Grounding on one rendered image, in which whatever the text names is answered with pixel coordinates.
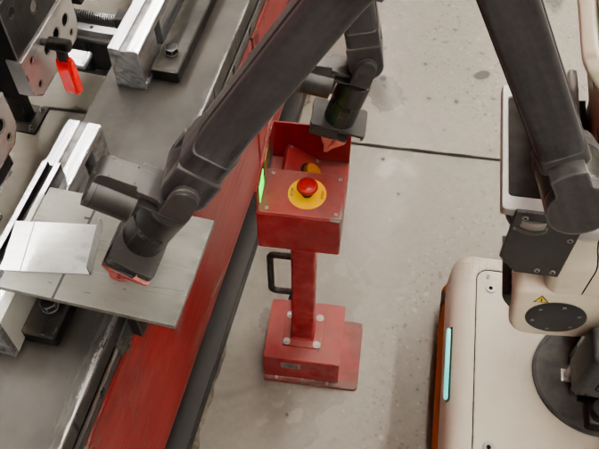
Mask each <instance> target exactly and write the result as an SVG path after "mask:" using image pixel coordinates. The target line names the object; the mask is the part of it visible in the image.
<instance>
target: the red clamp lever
mask: <svg viewBox="0 0 599 449"><path fill-rule="evenodd" d="M39 43H40V45H43V46H46V48H47V49H48V50H52V51H56V54H57V58H56V60H55V61H56V67H57V69H58V71H59V74H60V77H61V80H62V83H63V86H64V88H65V90H66V91H67V93H68V94H77V95H79V94H81V93H82V91H83V86H82V83H81V80H80V77H79V74H78V69H77V66H76V63H75V62H74V61H73V59H72V57H69V55H68V53H70V52H71V50H72V42H71V40H70V39H66V38H60V37H51V36H49V37H48V38H42V37H41V38H40V41H39Z"/></svg>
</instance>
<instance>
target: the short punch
mask: <svg viewBox="0 0 599 449"><path fill-rule="evenodd" d="M12 165H13V162H12V159H11V156H10V154H9V155H8V157H7V159H6V160H5V162H4V164H3V165H2V167H1V169H0V193H1V191H2V190H3V188H4V186H5V184H6V183H7V181H8V179H9V177H10V176H11V174H12V170H11V167H12Z"/></svg>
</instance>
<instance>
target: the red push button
mask: <svg viewBox="0 0 599 449"><path fill-rule="evenodd" d="M317 189H318V184H317V182H316V180H315V179H313V178H311V177H304V178H301V179H300V180H299V181H298V183H297V190H298V192H299V193H300V194H301V195H302V196H303V197H304V198H310V197H312V196H313V194H314V193H315V192H316V191H317Z"/></svg>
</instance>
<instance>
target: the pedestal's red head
mask: <svg viewBox="0 0 599 449"><path fill-rule="evenodd" d="M273 118H274V117H272V118H271V119H270V120H269V121H268V124H267V131H266V136H265V141H264V145H263V150H262V153H261V158H260V162H259V167H258V175H257V180H256V183H255V188H254V195H256V206H257V209H256V220H257V231H258V245H259V246H261V247H269V248H278V249H293V250H301V251H309V252H317V253H325V254H334V255H338V254H339V253H340V245H341V232H342V224H343V217H344V209H345V202H346V195H347V188H348V180H349V159H350V148H351V137H352V136H349V135H348V140H347V141H346V143H345V144H344V145H342V146H339V147H336V148H333V149H331V150H329V151H328V152H324V144H323V141H322V139H321V136H320V135H313V134H311V133H310V132H309V128H310V126H309V124H304V123H295V122H286V121H277V120H274V138H273V142H272V147H273V158H272V162H271V167H270V168H268V169H267V174H266V177H265V175H264V188H263V192H262V197H261V202H260V204H259V200H258V185H259V179H260V175H261V170H262V168H263V170H264V158H265V152H266V147H267V142H268V148H269V138H268V137H269V132H270V127H271V122H272V119H273ZM304 163H314V164H316V165H317V166H318V167H319V169H320V171H321V174H319V173H310V172H301V171H300V170H301V166H302V165H303V164H304ZM304 177H311V178H313V179H315V180H317V181H318V182H320V183H321V184H322V185H323V186H324V188H325V189H326V199H325V201H324V203H323V204H322V205H320V206H319V207H317V208H313V209H302V208H297V207H296V206H294V205H293V204H292V203H291V202H290V200H289V197H288V191H289V188H290V186H291V185H292V184H293V183H294V182H296V181H297V180H300V179H301V178H304Z"/></svg>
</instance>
